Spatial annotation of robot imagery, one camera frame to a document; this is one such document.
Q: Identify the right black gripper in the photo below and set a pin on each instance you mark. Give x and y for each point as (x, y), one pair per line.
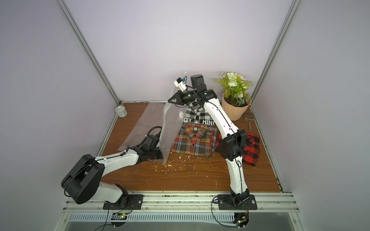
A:
(179, 97)

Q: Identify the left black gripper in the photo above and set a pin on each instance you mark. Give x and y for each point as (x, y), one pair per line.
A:
(161, 157)

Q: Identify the black white plaid shirt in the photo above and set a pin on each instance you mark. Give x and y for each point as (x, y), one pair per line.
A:
(195, 114)

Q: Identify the clear plastic vacuum bag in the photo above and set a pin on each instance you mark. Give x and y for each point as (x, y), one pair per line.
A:
(168, 116)

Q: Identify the multicolour plaid shirt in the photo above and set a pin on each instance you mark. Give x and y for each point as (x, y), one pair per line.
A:
(196, 140)

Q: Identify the red black plaid shirt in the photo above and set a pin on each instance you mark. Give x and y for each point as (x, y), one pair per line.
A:
(251, 152)

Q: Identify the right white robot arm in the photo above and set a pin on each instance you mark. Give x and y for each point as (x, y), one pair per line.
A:
(233, 139)

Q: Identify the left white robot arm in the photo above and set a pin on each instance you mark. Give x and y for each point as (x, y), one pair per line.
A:
(83, 182)

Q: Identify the small metal can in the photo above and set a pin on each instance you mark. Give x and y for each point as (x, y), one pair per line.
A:
(121, 111)

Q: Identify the green artificial plant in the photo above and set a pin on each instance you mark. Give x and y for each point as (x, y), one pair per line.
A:
(235, 88)

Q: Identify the peach flower pot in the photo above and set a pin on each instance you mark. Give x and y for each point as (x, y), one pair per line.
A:
(234, 113)

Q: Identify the left circuit board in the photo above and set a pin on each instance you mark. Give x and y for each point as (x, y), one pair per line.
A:
(118, 219)

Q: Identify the circuit board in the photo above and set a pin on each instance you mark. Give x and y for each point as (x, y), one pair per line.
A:
(241, 220)
(118, 219)

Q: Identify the right circuit board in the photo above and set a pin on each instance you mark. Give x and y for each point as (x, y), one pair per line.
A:
(241, 220)

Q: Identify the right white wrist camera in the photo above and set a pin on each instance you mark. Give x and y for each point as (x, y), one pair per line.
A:
(180, 83)

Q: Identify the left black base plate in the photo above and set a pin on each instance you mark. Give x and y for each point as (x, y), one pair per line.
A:
(134, 201)

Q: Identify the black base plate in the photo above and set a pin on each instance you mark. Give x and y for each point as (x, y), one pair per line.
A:
(227, 202)
(134, 201)

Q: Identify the aluminium mounting rail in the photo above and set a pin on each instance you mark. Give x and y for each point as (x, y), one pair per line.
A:
(161, 206)

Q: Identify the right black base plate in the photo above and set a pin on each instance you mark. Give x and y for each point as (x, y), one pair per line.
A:
(227, 202)

